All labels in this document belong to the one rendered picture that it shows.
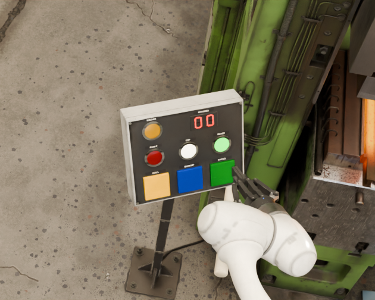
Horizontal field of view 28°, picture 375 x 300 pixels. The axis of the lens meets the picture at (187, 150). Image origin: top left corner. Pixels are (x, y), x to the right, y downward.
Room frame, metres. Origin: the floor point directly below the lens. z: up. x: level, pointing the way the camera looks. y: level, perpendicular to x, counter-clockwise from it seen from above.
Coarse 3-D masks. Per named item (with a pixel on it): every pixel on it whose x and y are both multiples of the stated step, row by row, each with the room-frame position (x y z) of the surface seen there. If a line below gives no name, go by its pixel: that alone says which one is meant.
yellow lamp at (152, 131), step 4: (152, 124) 1.14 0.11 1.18; (156, 124) 1.14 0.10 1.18; (148, 128) 1.13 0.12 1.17; (152, 128) 1.13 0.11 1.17; (156, 128) 1.14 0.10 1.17; (148, 132) 1.12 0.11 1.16; (152, 132) 1.13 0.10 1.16; (156, 132) 1.13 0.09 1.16; (148, 136) 1.12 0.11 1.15; (152, 136) 1.12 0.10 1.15; (156, 136) 1.12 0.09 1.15
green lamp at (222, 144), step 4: (220, 140) 1.18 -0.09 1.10; (224, 140) 1.19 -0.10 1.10; (228, 140) 1.19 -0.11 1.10; (216, 144) 1.17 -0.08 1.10; (220, 144) 1.18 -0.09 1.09; (224, 144) 1.18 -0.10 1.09; (228, 144) 1.19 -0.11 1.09; (216, 148) 1.17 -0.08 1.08; (220, 148) 1.17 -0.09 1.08; (224, 148) 1.18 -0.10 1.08
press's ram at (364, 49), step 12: (372, 0) 1.38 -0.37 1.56; (360, 12) 1.43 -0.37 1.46; (372, 12) 1.34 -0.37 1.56; (360, 24) 1.39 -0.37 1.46; (372, 24) 1.30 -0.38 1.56; (360, 36) 1.34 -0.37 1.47; (372, 36) 1.30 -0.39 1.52; (360, 48) 1.30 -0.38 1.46; (372, 48) 1.30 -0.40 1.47; (360, 60) 1.30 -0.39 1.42; (372, 60) 1.30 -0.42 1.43; (360, 72) 1.30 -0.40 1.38; (372, 72) 1.31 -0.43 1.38
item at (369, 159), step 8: (368, 104) 1.50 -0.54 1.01; (368, 112) 1.47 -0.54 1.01; (368, 120) 1.44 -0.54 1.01; (368, 128) 1.41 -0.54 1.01; (368, 136) 1.38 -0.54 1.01; (368, 144) 1.35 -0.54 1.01; (368, 152) 1.32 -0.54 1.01; (360, 160) 1.30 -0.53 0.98; (368, 160) 1.28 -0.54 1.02; (368, 168) 1.25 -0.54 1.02; (368, 176) 1.22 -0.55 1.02; (368, 184) 1.21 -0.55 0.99
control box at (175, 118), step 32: (192, 96) 1.27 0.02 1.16; (224, 96) 1.28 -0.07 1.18; (128, 128) 1.11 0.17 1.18; (160, 128) 1.14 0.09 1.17; (192, 128) 1.17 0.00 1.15; (224, 128) 1.21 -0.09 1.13; (128, 160) 1.08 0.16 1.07; (192, 160) 1.13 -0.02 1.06; (224, 160) 1.16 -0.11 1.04; (192, 192) 1.08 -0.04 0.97
